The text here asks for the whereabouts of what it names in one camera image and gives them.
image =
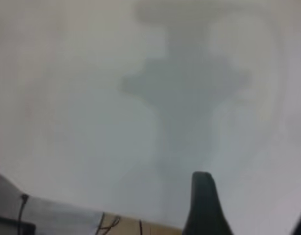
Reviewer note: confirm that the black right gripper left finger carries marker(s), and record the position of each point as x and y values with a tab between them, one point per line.
204	210

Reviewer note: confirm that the black box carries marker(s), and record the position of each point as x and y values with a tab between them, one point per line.
13	228

